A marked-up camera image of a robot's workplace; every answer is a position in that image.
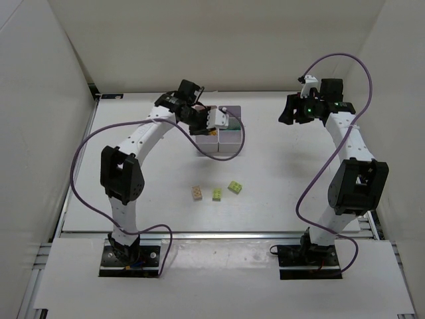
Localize light green lego brick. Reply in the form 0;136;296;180
212;188;222;201

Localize light green curved lego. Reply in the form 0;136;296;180
228;181;242;194

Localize cream lego brick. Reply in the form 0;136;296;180
191;185;203;201

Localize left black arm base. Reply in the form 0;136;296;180
98;241;161;278

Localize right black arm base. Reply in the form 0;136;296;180
269;245;342;280

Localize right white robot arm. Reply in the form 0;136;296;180
279;75;389;257

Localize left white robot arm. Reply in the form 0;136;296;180
100;80;228;254

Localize left white divided container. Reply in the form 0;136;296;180
193;106;218;153

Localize white divided container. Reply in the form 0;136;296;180
218;106;242;154
193;106;218;153

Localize right white divided container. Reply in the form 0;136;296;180
218;106;242;154

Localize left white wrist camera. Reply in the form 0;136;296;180
206;108;229;130

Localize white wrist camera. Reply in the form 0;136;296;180
298;74;319;98
206;108;229;130

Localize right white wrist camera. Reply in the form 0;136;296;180
298;74;319;98

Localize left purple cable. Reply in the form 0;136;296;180
70;106;246;276

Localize purple cable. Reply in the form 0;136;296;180
70;106;246;276
295;53;373;274

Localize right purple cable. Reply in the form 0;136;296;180
295;53;373;274

